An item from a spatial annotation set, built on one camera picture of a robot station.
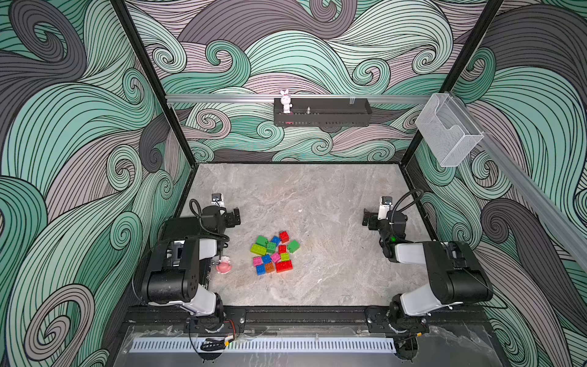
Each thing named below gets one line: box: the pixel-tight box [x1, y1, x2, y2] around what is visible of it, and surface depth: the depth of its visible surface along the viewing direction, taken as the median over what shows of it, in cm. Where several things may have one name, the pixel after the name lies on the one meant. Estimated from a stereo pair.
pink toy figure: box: [215, 255, 233, 275], surface depth 85 cm
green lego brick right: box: [287, 239, 301, 254], surface depth 90 cm
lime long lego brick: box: [250, 243, 267, 256], surface depth 89 cm
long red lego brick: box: [275, 259, 293, 273], surface depth 85 cm
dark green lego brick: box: [266, 241, 277, 254], surface depth 89 cm
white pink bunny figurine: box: [279, 89, 294, 115], surface depth 92 cm
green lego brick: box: [255, 235, 269, 247], surface depth 92 cm
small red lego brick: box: [278, 230, 290, 244], surface depth 92 cm
